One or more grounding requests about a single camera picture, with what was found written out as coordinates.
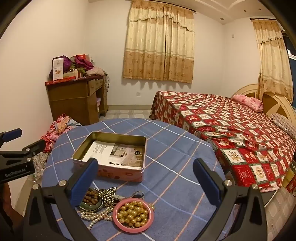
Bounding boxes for printed paper leaflet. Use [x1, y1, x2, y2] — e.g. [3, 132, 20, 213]
[82, 140, 146, 168]

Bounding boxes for blue checked tablecloth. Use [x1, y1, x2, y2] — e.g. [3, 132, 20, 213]
[42, 118, 226, 241]

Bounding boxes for pink plastic bowl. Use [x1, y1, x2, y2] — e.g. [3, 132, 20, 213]
[112, 199, 154, 232]

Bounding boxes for purple cloth bundle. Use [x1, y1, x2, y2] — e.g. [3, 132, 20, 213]
[60, 55, 73, 72]

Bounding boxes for green glass dish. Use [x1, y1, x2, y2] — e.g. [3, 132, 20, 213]
[79, 189, 104, 212]

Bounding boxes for brown wooden bead bracelet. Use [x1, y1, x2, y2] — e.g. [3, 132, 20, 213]
[83, 190, 99, 205]

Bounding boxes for red and yellow box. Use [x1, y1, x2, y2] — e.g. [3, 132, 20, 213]
[282, 167, 296, 193]

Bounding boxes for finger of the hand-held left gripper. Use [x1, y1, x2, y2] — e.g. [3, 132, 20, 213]
[14, 139, 47, 161]
[0, 128, 23, 147]

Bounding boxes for grey patterned cloth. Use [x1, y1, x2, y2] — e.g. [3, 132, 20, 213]
[32, 152, 49, 179]

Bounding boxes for striped pillow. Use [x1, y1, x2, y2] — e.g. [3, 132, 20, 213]
[270, 113, 296, 138]

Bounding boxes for narrow beige patterned curtain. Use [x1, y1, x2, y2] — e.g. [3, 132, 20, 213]
[252, 20, 295, 103]

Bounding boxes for white pearl necklace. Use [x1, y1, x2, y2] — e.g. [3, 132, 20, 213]
[80, 206, 116, 230]

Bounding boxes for white upright carton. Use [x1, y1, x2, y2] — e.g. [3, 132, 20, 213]
[52, 58, 64, 81]

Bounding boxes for wide beige patterned curtain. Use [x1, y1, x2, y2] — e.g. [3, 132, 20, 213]
[122, 0, 195, 84]

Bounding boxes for silver bead necklace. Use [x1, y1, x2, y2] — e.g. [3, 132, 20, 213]
[99, 187, 119, 207]

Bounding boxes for flat red box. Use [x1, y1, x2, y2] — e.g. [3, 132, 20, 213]
[45, 77, 85, 85]

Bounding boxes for red patchwork bed blanket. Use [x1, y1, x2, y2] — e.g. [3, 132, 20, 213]
[149, 90, 296, 193]

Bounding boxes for pile of colourful clothes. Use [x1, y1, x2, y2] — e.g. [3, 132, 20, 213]
[40, 113, 83, 154]

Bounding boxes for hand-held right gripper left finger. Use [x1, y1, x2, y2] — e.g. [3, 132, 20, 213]
[22, 158, 100, 241]

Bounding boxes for pale pink cloth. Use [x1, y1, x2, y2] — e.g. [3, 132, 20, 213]
[86, 67, 105, 76]

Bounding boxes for pink metal tin box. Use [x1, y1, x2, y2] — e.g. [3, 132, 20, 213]
[72, 132, 147, 182]

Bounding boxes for dark curtain rod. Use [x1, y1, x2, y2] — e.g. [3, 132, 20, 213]
[250, 17, 281, 22]
[131, 0, 197, 12]

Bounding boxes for cream wooden headboard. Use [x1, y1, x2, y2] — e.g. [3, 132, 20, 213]
[231, 83, 296, 127]

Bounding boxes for tangled cables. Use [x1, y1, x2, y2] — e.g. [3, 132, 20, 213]
[104, 72, 111, 93]

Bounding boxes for magenta cloth bundle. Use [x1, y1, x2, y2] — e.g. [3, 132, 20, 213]
[73, 56, 94, 70]

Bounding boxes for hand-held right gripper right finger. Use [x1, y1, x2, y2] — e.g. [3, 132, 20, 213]
[193, 158, 274, 241]

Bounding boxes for brown wooden desk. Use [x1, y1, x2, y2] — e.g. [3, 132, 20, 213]
[45, 75, 109, 126]

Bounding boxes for silver metal mesh trinket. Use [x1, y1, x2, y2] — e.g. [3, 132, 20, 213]
[113, 191, 145, 202]

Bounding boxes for pink floral pillow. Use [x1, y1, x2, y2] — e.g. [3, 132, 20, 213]
[232, 95, 264, 113]

